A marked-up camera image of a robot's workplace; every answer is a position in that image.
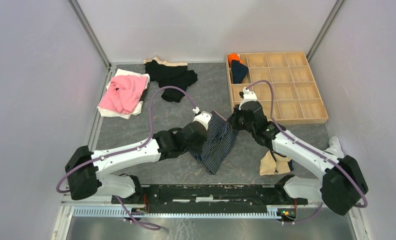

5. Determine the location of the navy striped boxer underwear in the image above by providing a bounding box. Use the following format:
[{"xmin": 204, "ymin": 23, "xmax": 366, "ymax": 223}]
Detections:
[{"xmin": 190, "ymin": 111, "xmax": 238, "ymax": 175}]

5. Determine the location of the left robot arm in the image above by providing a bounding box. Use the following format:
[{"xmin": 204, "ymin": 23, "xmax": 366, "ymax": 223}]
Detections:
[{"xmin": 64, "ymin": 121, "xmax": 208, "ymax": 204}]

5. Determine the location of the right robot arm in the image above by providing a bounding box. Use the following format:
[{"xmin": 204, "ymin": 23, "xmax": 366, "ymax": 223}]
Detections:
[{"xmin": 229, "ymin": 100, "xmax": 368, "ymax": 216}]

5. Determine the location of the black underwear pile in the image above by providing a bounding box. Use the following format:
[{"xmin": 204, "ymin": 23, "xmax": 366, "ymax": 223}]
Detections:
[{"xmin": 144, "ymin": 57, "xmax": 198, "ymax": 91}]

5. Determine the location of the wooden compartment tray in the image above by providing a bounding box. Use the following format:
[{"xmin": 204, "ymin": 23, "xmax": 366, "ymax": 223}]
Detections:
[{"xmin": 226, "ymin": 51, "xmax": 328, "ymax": 125}]

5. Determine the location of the navy rolled garment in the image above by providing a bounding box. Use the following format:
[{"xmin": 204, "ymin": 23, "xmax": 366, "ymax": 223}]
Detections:
[{"xmin": 231, "ymin": 60, "xmax": 249, "ymax": 84}]

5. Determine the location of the beige garment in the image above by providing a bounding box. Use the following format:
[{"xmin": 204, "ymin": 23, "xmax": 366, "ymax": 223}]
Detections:
[{"xmin": 259, "ymin": 151, "xmax": 293, "ymax": 176}]

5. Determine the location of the orange rolled garment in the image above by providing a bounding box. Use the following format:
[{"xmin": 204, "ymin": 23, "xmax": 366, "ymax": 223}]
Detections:
[{"xmin": 227, "ymin": 53, "xmax": 243, "ymax": 67}]

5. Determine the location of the pink garment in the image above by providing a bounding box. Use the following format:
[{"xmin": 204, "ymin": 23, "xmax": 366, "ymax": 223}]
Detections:
[{"xmin": 98, "ymin": 75, "xmax": 148, "ymax": 114}]

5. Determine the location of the white black garment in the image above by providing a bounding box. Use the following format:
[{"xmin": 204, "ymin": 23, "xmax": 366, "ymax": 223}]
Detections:
[{"xmin": 324, "ymin": 136, "xmax": 345, "ymax": 158}]

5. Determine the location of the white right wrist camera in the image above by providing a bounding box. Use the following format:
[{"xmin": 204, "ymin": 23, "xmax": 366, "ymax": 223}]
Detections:
[{"xmin": 238, "ymin": 88, "xmax": 257, "ymax": 110}]

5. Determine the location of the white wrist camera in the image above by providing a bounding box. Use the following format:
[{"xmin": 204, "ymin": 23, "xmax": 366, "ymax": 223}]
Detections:
[
  {"xmin": 192, "ymin": 107, "xmax": 212, "ymax": 130},
  {"xmin": 238, "ymin": 88, "xmax": 257, "ymax": 110}
]

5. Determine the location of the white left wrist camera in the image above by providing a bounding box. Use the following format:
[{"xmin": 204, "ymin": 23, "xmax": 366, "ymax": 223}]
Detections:
[{"xmin": 192, "ymin": 107, "xmax": 212, "ymax": 130}]

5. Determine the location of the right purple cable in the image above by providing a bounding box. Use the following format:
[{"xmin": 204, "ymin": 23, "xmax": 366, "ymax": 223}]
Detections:
[{"xmin": 244, "ymin": 79, "xmax": 369, "ymax": 225}]

